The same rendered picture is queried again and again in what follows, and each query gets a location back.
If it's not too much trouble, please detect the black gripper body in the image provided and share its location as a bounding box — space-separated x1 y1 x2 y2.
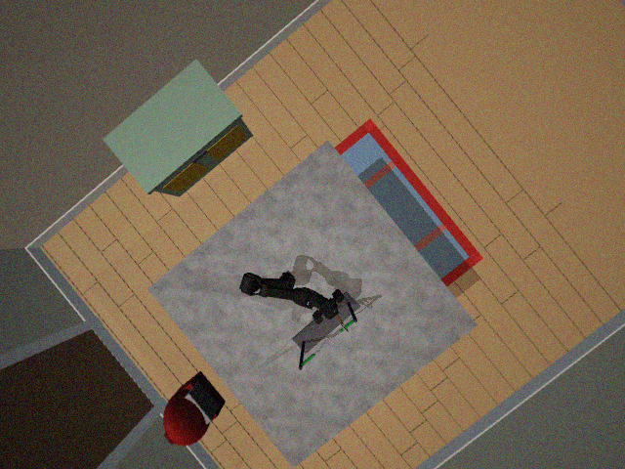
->
312 289 345 324

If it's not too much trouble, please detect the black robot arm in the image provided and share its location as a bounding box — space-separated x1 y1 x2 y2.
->
239 271 338 320

